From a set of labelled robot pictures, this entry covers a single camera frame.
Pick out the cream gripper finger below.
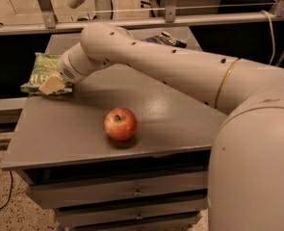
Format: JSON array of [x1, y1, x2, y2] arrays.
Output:
[[39, 74, 65, 95]]

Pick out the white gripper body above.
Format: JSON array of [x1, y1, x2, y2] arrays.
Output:
[[58, 43, 93, 83]]

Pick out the green jalapeno chip bag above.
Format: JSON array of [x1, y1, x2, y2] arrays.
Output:
[[20, 53, 73, 95]]

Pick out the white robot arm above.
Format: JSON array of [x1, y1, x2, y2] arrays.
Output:
[[41, 22, 284, 231]]

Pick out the dark blue chip bag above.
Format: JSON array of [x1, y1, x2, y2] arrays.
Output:
[[144, 32, 187, 48]]

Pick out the red apple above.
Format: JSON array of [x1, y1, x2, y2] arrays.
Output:
[[103, 108, 138, 141]]

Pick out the grey drawer cabinet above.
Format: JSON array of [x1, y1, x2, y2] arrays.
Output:
[[1, 26, 228, 231]]

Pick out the white cable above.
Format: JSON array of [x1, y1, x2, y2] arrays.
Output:
[[260, 10, 276, 65]]

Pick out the metal railing frame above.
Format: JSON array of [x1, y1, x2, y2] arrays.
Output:
[[0, 0, 284, 35]]

